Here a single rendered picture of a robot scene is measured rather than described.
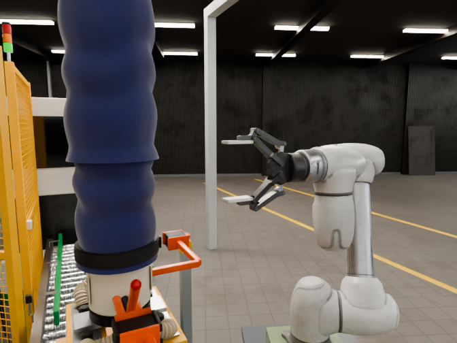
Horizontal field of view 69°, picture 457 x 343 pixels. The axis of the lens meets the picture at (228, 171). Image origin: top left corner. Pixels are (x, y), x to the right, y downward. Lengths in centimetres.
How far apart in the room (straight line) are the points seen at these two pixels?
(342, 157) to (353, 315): 68
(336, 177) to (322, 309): 63
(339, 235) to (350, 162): 20
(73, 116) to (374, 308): 118
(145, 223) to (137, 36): 47
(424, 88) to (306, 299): 1316
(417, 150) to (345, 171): 1292
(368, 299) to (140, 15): 119
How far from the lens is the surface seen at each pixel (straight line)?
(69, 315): 118
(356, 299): 140
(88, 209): 91
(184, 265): 112
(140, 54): 89
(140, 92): 88
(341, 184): 92
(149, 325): 82
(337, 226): 93
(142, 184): 89
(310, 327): 141
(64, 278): 294
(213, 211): 462
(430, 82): 1438
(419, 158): 1386
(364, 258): 143
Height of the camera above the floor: 168
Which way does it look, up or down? 7 degrees down
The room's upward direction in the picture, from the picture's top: straight up
